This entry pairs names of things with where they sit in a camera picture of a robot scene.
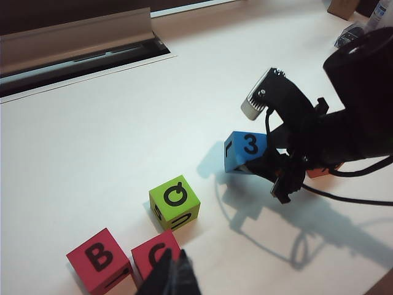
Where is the white plastic bottle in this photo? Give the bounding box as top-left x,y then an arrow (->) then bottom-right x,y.
367,0 -> 393,30

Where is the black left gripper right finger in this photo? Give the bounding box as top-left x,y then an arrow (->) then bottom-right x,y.
171,248 -> 202,295

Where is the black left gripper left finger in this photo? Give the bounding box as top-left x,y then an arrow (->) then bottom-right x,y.
134,248 -> 173,295

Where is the brown cardboard box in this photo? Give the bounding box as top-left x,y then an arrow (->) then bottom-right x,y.
327,0 -> 360,22

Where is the pink foam block T B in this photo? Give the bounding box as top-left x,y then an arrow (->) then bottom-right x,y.
66,227 -> 134,295

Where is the dark plastic packet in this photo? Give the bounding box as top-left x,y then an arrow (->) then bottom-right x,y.
333,23 -> 368,50

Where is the orange foam block 2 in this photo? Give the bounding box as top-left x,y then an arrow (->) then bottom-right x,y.
306,162 -> 345,179

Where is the blue foam block R 3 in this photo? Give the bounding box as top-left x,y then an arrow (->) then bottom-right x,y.
223,131 -> 270,173

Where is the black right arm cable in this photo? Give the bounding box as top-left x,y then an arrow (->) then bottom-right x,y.
330,155 -> 393,178
300,183 -> 393,206

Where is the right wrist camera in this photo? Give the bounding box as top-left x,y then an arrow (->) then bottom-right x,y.
240,67 -> 328,124

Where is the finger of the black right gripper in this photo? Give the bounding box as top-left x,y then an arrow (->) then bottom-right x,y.
235,154 -> 278,179

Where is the brown desk divider panel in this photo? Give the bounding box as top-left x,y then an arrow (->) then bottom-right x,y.
0,0 -> 243,36

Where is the green foam block U Q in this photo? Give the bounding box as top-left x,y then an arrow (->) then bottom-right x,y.
148,175 -> 201,231

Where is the pink foam block 5 4 C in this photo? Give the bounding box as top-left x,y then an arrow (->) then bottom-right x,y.
131,229 -> 182,282

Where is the beige cable tray lid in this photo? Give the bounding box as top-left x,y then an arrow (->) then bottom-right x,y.
0,6 -> 154,77

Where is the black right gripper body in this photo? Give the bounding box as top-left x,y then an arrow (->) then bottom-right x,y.
267,113 -> 342,205

